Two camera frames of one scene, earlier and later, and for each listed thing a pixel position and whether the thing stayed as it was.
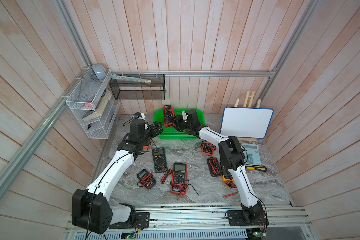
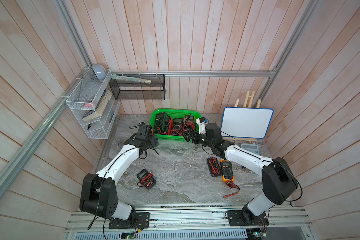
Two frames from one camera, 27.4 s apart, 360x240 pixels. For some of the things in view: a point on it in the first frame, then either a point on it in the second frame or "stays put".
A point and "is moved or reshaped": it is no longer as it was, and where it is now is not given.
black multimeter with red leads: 214,166 stays put
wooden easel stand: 247,103 stays put
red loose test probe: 228,195 stays put
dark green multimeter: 160,160 → 160,122
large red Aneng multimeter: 179,179 is moved or reshaped
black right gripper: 177,121 → 187,139
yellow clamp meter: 226,176 stays put
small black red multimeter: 147,179 stays put
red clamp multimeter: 168,114 → 171,123
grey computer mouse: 100,71 stays put
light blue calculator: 253,158 stays put
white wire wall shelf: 94,105 stays put
